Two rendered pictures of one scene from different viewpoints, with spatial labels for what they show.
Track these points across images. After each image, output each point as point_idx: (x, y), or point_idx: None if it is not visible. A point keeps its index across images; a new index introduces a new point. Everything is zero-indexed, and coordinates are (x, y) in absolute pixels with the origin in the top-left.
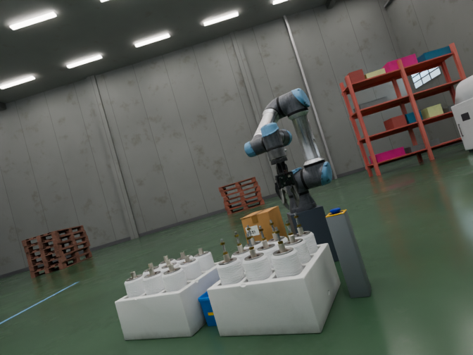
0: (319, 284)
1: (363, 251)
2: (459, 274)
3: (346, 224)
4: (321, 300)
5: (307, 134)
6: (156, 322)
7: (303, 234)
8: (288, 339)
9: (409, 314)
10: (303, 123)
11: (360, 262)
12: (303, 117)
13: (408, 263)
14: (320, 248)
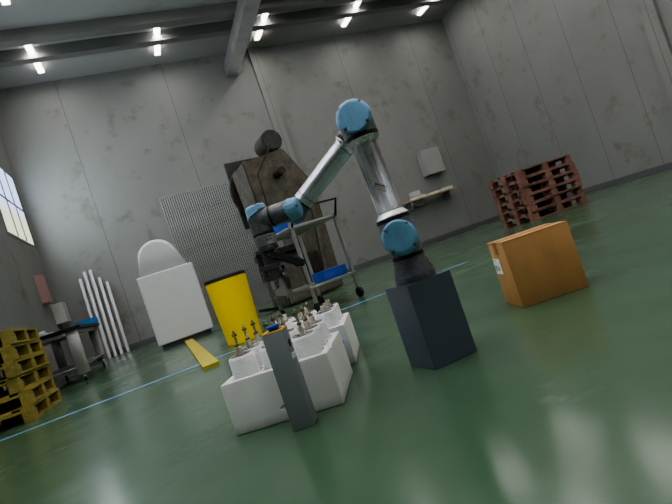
0: (260, 396)
1: (467, 371)
2: (315, 464)
3: (265, 348)
4: (254, 410)
5: (365, 177)
6: None
7: (292, 337)
8: None
9: (238, 462)
10: (358, 160)
11: (286, 393)
12: (357, 151)
13: (385, 420)
14: (304, 358)
